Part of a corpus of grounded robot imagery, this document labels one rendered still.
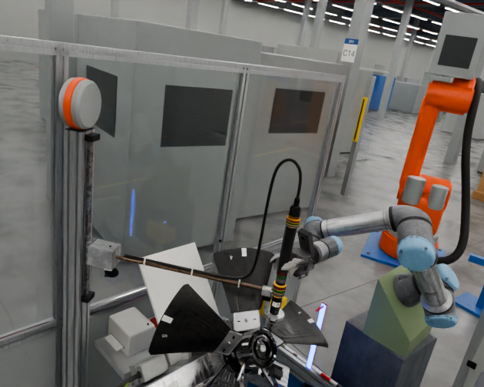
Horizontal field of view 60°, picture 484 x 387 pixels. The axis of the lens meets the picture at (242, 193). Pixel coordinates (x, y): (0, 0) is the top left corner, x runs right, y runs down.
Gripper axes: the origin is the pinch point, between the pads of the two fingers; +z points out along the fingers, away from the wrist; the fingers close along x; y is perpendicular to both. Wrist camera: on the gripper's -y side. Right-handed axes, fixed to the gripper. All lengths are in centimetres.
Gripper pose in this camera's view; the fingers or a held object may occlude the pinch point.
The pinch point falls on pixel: (278, 262)
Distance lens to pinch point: 135.5
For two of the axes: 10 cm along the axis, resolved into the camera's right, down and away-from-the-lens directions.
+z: -6.9, 1.3, -7.1
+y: -1.6, 9.3, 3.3
